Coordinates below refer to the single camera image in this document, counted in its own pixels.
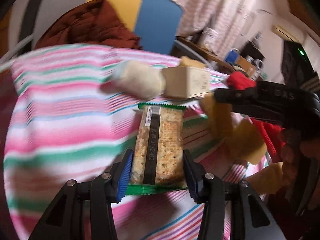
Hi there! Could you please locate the wooden side desk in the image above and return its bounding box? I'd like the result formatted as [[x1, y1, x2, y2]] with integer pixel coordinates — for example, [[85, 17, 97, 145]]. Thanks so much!
[[177, 36, 236, 74]]

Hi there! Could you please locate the blue bag on desk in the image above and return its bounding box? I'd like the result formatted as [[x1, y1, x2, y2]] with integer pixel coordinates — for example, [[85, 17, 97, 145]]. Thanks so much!
[[225, 48, 240, 64]]

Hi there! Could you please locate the pink striped curtain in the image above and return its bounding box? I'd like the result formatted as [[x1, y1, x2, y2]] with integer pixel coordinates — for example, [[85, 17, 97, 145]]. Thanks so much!
[[172, 0, 257, 57]]

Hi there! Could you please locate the blue yellow grey chair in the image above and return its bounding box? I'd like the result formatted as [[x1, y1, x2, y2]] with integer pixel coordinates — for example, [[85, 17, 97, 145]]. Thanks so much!
[[10, 0, 183, 55]]

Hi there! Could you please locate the red cloth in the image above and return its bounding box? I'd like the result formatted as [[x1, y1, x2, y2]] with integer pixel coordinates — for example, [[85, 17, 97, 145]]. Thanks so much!
[[226, 72, 285, 163]]

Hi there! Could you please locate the cracker packet green edge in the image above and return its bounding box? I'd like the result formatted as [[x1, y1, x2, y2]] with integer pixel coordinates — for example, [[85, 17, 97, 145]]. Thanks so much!
[[126, 102, 187, 196]]

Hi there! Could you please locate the beige cardboard box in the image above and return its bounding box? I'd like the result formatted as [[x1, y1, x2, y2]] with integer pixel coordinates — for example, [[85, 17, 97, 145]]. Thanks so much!
[[162, 67, 210, 99]]

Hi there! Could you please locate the dark red jacket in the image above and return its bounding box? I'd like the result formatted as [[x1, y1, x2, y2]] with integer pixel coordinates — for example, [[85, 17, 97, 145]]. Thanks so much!
[[35, 0, 142, 49]]

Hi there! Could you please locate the yellow sponge large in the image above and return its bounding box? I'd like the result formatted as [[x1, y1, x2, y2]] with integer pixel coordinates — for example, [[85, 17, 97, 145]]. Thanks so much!
[[226, 119, 267, 165]]

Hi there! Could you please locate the cardboard box on desk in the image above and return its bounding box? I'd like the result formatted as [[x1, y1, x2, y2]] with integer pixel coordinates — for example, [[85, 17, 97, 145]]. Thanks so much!
[[237, 56, 255, 78]]

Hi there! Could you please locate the white container on desk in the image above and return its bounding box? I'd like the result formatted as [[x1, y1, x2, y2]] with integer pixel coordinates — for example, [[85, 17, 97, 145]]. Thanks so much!
[[199, 27, 219, 51]]

